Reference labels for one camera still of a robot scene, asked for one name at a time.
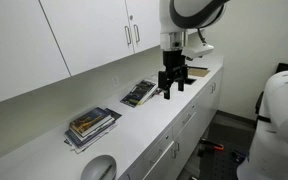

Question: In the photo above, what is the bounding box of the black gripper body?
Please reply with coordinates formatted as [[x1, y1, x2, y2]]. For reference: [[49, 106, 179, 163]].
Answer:
[[162, 49, 189, 78]]

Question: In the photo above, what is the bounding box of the dark pen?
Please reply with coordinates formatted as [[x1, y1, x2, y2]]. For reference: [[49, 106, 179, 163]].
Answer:
[[98, 164, 114, 180]]

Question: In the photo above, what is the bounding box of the grey round bowl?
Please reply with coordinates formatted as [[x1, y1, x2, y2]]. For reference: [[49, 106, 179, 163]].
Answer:
[[80, 154, 118, 180]]

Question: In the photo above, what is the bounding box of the black yellow paperback book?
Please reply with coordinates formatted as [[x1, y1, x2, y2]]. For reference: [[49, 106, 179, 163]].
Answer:
[[119, 79, 159, 109]]

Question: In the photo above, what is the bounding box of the white base cabinet door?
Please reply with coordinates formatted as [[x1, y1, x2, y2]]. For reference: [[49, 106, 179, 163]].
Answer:
[[173, 112, 199, 176], [141, 141, 178, 180], [195, 67, 224, 136]]

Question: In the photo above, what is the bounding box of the red black clamp tool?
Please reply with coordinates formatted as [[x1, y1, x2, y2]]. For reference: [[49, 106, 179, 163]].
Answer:
[[197, 137, 225, 158]]

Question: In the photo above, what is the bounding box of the wide white base cabinet drawer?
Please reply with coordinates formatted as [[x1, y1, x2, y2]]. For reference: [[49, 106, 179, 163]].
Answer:
[[127, 126, 175, 180]]

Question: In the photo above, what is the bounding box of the dark cover hardback book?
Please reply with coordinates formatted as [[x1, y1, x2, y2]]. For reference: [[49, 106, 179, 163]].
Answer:
[[69, 106, 116, 138]]

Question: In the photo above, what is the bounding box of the black perforated board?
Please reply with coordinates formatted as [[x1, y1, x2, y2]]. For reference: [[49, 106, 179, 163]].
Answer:
[[197, 148, 252, 180]]

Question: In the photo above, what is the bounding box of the stack of books and papers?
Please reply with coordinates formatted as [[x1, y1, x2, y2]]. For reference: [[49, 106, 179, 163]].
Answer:
[[63, 107, 123, 155]]

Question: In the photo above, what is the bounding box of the silver drawer handle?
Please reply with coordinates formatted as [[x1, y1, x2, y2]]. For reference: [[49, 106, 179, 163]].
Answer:
[[149, 148, 165, 165], [182, 112, 194, 125]]

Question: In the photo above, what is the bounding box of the narrow white wall cabinet door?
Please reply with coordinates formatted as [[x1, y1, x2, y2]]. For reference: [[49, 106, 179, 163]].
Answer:
[[125, 0, 162, 54]]

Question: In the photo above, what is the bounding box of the silver wall cabinet handle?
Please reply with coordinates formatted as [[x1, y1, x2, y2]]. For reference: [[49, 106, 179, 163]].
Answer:
[[124, 25, 133, 47], [133, 23, 141, 44]]

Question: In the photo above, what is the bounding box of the white wall outlet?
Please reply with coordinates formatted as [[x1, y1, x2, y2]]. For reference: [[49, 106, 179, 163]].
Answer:
[[112, 76, 121, 88]]

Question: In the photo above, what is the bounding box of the large white wall cabinet door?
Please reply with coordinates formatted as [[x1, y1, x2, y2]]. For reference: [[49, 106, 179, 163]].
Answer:
[[0, 0, 72, 108]]

